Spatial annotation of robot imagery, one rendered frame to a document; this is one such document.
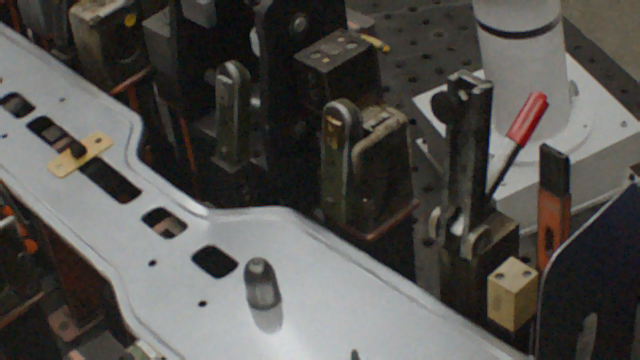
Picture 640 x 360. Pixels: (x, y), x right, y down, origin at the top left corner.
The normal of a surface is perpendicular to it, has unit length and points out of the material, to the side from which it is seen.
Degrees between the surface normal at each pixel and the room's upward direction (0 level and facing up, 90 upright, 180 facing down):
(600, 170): 90
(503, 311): 90
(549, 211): 90
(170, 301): 0
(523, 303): 90
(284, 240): 0
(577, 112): 5
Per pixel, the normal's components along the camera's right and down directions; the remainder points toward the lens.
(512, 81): -0.41, 0.66
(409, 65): -0.12, -0.76
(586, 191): 0.38, 0.56
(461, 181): -0.74, 0.38
